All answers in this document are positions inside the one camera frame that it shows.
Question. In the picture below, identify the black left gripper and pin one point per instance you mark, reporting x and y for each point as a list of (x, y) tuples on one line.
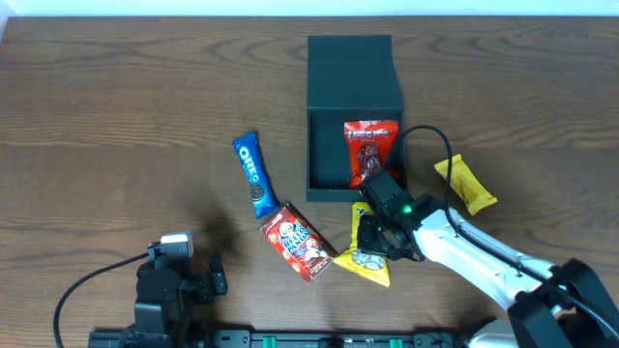
[(208, 281)]

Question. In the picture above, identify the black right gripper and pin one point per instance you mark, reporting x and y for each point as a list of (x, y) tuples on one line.
[(369, 237)]

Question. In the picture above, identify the yellow seed snack bag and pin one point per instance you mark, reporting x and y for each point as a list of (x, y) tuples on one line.
[(369, 266)]

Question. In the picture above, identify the red jerky snack bag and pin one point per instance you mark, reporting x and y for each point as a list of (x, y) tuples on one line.
[(369, 145)]

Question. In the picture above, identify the blue Oreo cookie pack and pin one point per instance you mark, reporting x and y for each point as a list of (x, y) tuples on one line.
[(263, 198)]

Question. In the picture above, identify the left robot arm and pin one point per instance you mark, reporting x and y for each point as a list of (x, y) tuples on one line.
[(168, 293)]

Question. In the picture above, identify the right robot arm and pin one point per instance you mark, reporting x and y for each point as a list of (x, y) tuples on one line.
[(547, 305)]

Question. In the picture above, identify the yellow wrapped snack bar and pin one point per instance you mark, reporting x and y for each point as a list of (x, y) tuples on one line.
[(464, 183)]

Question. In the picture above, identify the red Hello Panda box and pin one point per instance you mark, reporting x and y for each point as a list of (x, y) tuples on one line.
[(299, 243)]

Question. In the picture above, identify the dark green open box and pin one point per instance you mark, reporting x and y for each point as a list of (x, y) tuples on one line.
[(350, 78)]

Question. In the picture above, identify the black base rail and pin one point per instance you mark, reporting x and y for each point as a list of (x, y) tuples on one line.
[(246, 339)]

